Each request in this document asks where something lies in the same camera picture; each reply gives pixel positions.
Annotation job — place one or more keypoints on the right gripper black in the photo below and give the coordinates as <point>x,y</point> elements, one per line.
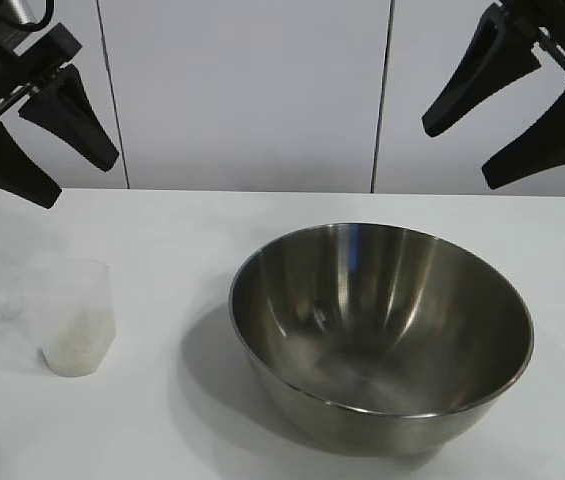
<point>522,12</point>

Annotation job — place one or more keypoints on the clear plastic measuring cup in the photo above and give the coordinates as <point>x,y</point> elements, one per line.
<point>79,300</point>

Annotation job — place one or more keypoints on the white rice grains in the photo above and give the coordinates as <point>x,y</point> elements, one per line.
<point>79,345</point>

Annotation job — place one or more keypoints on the stainless steel mixing bowl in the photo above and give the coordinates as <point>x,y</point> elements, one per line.
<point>387,325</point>

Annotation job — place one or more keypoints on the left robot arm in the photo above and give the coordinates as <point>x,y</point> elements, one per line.
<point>17,10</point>

